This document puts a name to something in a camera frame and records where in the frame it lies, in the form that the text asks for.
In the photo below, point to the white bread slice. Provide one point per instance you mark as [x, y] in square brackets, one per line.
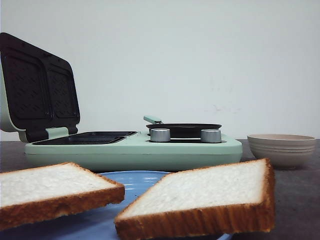
[223, 199]
[44, 193]

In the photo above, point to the beige ribbed bowl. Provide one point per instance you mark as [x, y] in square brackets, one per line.
[285, 151]

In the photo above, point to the mint green breakfast maker base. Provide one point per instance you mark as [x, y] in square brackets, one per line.
[132, 150]

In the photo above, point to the left silver control knob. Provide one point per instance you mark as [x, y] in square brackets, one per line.
[160, 135]

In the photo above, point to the silver control knob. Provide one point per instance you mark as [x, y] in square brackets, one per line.
[213, 136]
[160, 135]

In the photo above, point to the right silver control knob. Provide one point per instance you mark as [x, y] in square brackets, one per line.
[213, 136]

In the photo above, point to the blue round plate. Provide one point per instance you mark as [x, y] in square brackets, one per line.
[96, 224]

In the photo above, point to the black frying pan green handle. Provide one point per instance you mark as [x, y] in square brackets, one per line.
[180, 130]

